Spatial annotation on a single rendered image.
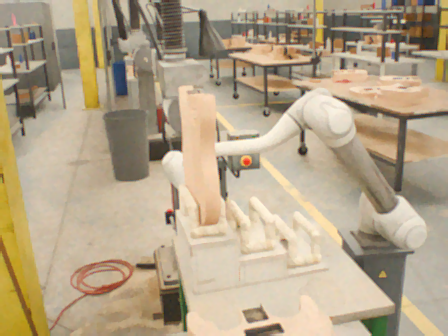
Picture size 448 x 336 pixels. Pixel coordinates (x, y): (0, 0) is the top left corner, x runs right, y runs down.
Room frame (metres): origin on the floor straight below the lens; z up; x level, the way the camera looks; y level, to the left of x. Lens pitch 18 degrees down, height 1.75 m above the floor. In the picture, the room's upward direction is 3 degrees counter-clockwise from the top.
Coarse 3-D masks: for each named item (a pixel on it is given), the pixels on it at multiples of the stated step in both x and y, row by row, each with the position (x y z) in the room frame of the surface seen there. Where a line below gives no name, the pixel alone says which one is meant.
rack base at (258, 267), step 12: (240, 228) 1.49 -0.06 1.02; (252, 228) 1.49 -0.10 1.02; (264, 228) 1.48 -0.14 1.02; (240, 240) 1.40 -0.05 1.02; (252, 240) 1.40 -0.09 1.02; (276, 240) 1.39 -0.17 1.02; (240, 252) 1.32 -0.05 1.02; (252, 252) 1.31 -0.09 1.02; (264, 252) 1.31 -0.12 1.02; (276, 252) 1.31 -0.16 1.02; (240, 264) 1.26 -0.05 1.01; (252, 264) 1.27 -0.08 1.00; (264, 264) 1.28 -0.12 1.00; (276, 264) 1.29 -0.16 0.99; (240, 276) 1.26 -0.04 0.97; (252, 276) 1.27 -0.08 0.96; (264, 276) 1.28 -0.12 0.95; (276, 276) 1.29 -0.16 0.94
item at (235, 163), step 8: (232, 136) 2.39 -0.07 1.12; (240, 136) 2.39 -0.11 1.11; (248, 136) 2.40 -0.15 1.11; (224, 160) 2.53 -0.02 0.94; (232, 160) 2.39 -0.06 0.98; (240, 160) 2.39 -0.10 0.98; (256, 160) 2.41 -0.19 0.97; (232, 168) 2.39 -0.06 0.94; (240, 168) 2.39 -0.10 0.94; (248, 168) 2.40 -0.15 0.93; (256, 168) 2.41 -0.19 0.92
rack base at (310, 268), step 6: (300, 240) 1.53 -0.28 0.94; (282, 246) 1.49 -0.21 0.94; (300, 246) 1.49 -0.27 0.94; (306, 246) 1.48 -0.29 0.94; (300, 252) 1.44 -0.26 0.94; (306, 252) 1.44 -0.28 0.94; (306, 264) 1.36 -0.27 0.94; (312, 264) 1.36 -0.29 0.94; (318, 264) 1.36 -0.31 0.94; (324, 264) 1.36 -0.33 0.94; (288, 270) 1.33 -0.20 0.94; (294, 270) 1.33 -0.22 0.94; (300, 270) 1.33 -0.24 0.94; (306, 270) 1.32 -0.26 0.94; (312, 270) 1.32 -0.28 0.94; (318, 270) 1.33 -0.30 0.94; (324, 270) 1.33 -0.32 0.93; (288, 276) 1.30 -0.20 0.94; (294, 276) 1.31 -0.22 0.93
